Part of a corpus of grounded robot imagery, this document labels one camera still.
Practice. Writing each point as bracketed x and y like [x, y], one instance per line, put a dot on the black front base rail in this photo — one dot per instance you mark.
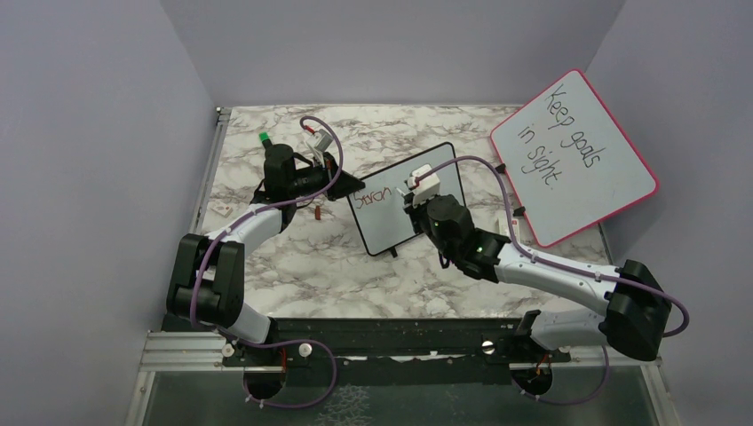
[378, 352]

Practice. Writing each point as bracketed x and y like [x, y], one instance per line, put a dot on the white whiteboard eraser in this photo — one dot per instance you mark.
[505, 226]

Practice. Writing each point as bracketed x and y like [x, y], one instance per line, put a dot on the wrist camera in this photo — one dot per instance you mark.
[422, 185]
[319, 141]

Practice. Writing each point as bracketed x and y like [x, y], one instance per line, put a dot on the aluminium frame rail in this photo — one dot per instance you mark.
[194, 223]

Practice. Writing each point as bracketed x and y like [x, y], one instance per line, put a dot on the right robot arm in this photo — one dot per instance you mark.
[621, 307]

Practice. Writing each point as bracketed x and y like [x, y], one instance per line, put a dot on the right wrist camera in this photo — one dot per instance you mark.
[422, 185]

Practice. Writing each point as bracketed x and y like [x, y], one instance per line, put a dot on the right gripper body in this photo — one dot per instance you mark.
[419, 216]

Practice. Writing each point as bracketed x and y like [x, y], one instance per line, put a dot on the pink framed written whiteboard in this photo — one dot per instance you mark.
[570, 163]

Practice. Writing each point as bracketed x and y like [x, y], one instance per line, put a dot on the small white tag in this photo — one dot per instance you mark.
[221, 208]

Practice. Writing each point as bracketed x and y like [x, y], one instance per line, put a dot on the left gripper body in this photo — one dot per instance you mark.
[327, 174]

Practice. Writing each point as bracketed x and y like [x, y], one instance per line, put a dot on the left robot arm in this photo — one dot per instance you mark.
[207, 281]

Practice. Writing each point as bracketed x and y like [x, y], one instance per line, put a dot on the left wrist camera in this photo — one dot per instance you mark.
[319, 141]

